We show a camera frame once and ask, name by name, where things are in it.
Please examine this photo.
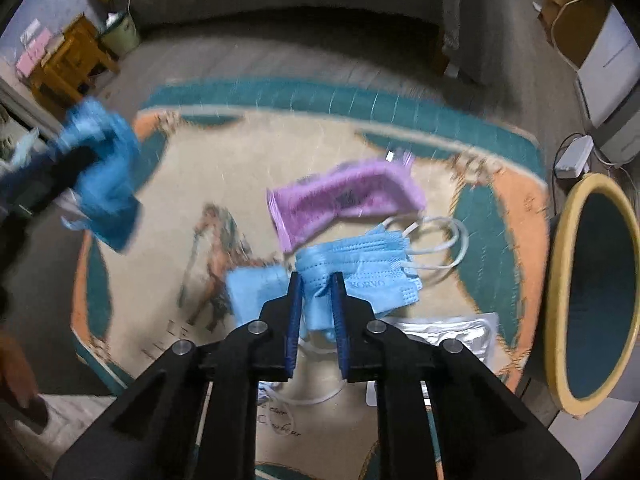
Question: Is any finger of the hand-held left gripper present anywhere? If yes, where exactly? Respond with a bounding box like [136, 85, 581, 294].
[30, 146, 99, 211]

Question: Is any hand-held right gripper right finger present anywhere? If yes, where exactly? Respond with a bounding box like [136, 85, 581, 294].
[329, 271, 582, 480]

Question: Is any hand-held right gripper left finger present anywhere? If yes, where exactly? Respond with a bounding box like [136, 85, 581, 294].
[52, 271, 304, 480]

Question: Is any yellow rimmed teal bin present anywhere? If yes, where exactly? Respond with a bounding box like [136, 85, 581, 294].
[544, 172, 640, 418]

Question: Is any person's left forearm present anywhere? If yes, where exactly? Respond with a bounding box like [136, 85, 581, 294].
[0, 332, 40, 408]

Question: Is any pale blue face mask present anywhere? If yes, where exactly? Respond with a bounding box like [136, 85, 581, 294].
[227, 265, 292, 330]

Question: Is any light blue desk object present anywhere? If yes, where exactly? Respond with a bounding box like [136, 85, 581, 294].
[7, 127, 41, 168]

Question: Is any white desk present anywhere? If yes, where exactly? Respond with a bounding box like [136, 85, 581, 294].
[0, 77, 66, 171]

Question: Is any wooden nightstand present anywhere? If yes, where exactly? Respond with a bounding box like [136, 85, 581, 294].
[30, 12, 121, 106]

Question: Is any purple face mask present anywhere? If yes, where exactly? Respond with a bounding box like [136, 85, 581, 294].
[266, 157, 428, 253]

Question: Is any pink paper sheet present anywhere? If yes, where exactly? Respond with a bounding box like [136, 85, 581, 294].
[15, 27, 53, 76]

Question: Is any silver foil blister pack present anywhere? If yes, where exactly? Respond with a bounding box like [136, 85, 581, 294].
[367, 312, 501, 406]

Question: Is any teal and orange patterned rug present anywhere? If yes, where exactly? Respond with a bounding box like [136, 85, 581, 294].
[70, 77, 551, 480]

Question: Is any small green white bucket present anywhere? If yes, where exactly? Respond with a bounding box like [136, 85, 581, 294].
[97, 10, 142, 58]

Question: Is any white power strip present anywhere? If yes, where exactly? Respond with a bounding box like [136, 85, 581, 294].
[555, 135, 596, 178]

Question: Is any white air purifier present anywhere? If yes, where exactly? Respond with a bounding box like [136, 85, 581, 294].
[575, 7, 640, 131]

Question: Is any wooden side cabinet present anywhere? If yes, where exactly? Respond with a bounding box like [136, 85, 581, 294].
[539, 0, 613, 68]

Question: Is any black floor cable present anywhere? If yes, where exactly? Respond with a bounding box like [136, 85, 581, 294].
[551, 132, 583, 201]

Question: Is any white floor cable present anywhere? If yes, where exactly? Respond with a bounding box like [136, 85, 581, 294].
[594, 152, 633, 188]

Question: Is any white cabinet cable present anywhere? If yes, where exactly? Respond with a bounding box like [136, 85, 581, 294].
[550, 0, 590, 68]

